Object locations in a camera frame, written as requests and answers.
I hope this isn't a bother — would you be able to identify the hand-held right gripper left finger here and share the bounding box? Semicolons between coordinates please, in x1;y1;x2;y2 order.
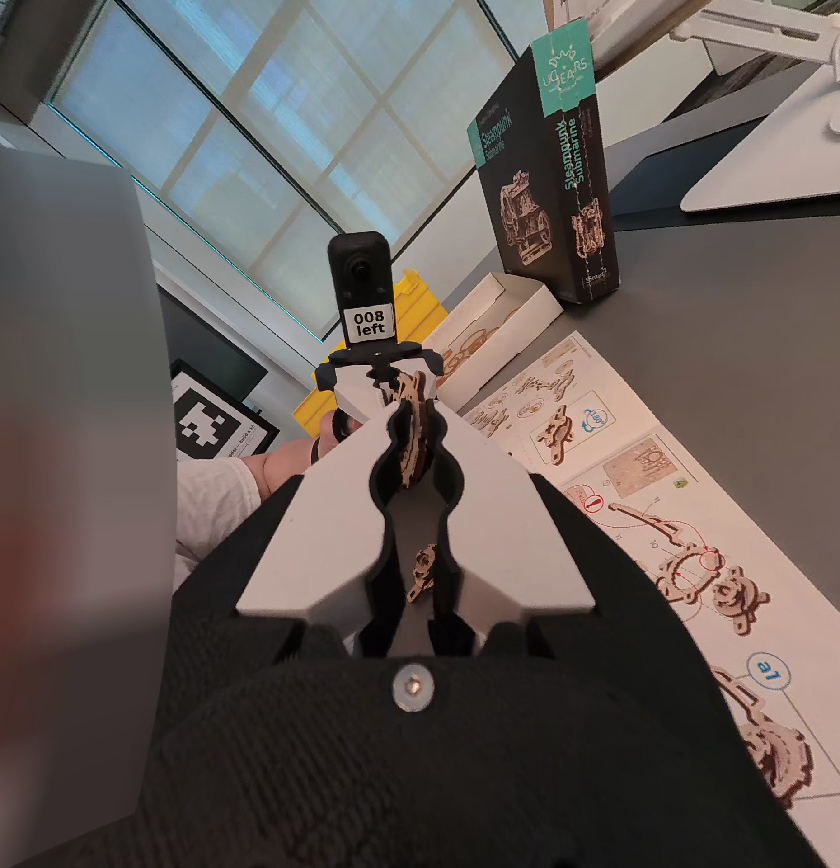
237;401;404;657

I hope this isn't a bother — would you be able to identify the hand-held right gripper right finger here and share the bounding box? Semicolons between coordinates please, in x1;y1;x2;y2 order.
423;399;596;657

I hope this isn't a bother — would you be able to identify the round wooden gear part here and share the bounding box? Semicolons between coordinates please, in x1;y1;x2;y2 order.
391;369;436;491

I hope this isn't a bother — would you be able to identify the person's left forearm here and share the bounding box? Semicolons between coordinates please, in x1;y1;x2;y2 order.
176;439;320;591

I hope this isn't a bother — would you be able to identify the small wooden model part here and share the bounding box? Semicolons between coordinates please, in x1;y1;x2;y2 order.
406;542;442;606

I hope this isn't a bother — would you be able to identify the black model kit box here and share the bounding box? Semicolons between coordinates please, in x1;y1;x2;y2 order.
467;17;621;306

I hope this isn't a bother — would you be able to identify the person's left hand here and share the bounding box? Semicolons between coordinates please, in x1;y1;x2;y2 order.
311;409;368;470

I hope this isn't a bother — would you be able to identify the laser-cut wooden sheet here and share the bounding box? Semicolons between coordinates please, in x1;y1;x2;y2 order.
439;308;524;391

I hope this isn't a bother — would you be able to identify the yellow plastic bin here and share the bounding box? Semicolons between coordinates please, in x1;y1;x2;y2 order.
294;268;449;438

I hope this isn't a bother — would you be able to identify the white cardboard tray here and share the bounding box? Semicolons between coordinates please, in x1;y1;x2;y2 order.
420;271;564;409

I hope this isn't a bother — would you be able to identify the framed black-white marker board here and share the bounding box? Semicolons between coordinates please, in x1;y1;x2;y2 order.
170;359;281;463

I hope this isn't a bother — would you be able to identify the window with blinds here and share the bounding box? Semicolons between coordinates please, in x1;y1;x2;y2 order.
47;0;551;341

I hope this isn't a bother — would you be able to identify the printed instruction booklet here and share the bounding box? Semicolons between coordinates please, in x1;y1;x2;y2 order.
460;330;840;815

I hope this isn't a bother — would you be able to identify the dark monitor screen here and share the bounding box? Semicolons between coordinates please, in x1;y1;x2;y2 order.
155;285;269;408

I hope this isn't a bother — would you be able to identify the grey desk divider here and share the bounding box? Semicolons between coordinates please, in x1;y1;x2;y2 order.
599;112;773;218

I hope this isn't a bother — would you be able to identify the white monitor stand base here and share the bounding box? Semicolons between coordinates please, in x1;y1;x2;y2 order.
680;62;840;214

